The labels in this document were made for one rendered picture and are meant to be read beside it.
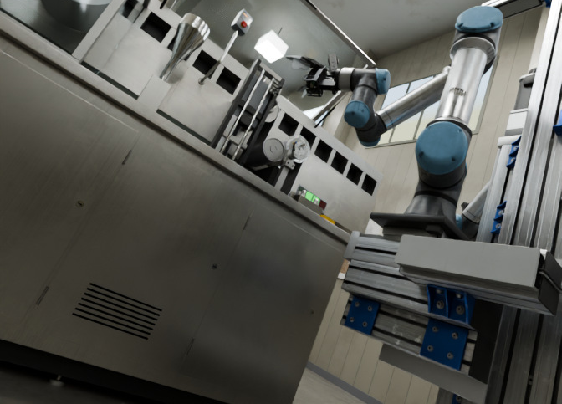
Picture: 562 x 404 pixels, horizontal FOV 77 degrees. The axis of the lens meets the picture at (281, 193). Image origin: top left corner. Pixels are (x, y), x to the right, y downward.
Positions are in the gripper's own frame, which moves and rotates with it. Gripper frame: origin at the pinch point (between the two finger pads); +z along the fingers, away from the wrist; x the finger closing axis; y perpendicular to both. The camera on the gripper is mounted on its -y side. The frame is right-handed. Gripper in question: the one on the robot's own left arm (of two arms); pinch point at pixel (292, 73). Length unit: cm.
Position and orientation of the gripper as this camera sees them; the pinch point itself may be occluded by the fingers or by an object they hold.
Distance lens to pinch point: 134.5
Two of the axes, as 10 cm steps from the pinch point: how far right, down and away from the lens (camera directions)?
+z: -8.4, -2.1, 5.0
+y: -4.3, 8.1, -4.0
